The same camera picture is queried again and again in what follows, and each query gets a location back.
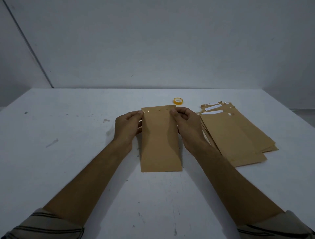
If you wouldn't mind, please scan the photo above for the person's right hand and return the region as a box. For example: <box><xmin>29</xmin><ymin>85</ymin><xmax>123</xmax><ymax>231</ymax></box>
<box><xmin>170</xmin><ymin>107</ymin><xmax>210</xmax><ymax>156</ymax></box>

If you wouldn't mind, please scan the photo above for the person's left hand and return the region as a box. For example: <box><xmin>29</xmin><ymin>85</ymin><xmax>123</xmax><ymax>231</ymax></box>
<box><xmin>112</xmin><ymin>110</ymin><xmax>144</xmax><ymax>151</ymax></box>

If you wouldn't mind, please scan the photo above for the brown paper envelope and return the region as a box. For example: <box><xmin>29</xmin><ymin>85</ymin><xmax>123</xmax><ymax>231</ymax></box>
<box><xmin>140</xmin><ymin>105</ymin><xmax>183</xmax><ymax>173</ymax></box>

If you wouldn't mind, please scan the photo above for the person's left forearm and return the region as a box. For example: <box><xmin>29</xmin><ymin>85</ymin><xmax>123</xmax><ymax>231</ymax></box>
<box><xmin>43</xmin><ymin>141</ymin><xmax>133</xmax><ymax>226</ymax></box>

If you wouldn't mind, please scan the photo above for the person's right forearm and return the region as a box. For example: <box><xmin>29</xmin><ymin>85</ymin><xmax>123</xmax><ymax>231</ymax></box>
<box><xmin>194</xmin><ymin>144</ymin><xmax>285</xmax><ymax>226</ymax></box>

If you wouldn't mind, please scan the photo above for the pile of brown paper envelopes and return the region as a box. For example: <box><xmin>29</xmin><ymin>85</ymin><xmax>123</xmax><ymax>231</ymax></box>
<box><xmin>196</xmin><ymin>101</ymin><xmax>279</xmax><ymax>168</ymax></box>

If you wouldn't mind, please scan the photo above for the striped grey left sleeve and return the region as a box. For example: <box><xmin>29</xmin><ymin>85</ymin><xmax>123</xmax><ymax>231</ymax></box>
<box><xmin>0</xmin><ymin>208</ymin><xmax>85</xmax><ymax>239</ymax></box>

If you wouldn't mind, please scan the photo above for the striped grey sleeve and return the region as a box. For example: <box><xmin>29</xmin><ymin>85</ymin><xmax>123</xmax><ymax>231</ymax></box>
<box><xmin>236</xmin><ymin>210</ymin><xmax>315</xmax><ymax>239</ymax></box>
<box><xmin>0</xmin><ymin>208</ymin><xmax>85</xmax><ymax>239</ymax></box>

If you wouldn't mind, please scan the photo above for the striped grey right sleeve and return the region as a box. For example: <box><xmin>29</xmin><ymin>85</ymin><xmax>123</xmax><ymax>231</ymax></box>
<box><xmin>236</xmin><ymin>210</ymin><xmax>315</xmax><ymax>239</ymax></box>

